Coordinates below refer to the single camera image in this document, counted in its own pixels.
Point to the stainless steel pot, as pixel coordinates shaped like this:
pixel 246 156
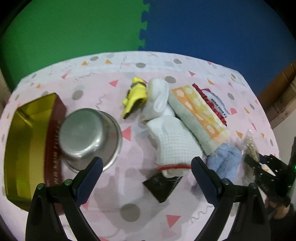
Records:
pixel 87 133

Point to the orange green towel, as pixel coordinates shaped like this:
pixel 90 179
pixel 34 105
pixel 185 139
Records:
pixel 199 115

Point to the light blue fluffy sock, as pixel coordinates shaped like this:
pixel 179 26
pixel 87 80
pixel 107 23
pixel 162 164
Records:
pixel 225 161

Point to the blue foam wall mat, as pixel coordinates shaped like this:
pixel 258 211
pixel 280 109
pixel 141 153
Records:
pixel 251 37

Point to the pink patterned tablecloth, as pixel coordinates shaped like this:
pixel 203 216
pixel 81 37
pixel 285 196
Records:
pixel 120 207

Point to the green foam wall mat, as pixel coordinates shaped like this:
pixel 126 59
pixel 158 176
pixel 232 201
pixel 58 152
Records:
pixel 47 32

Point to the white knit sock red stripe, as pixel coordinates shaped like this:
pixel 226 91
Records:
pixel 176 146

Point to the black foil packet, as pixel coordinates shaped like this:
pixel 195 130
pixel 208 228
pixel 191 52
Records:
pixel 160 186

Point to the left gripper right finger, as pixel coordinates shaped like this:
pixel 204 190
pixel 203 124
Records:
pixel 250 223

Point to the gold rectangular tin box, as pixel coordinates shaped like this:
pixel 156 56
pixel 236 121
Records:
pixel 32 154

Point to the red trimmed sleep mask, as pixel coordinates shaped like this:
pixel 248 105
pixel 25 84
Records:
pixel 214 102

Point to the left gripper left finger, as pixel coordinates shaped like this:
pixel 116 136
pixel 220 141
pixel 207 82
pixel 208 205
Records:
pixel 43 222

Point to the white fluffy sock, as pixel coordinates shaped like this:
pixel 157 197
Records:
pixel 157 100

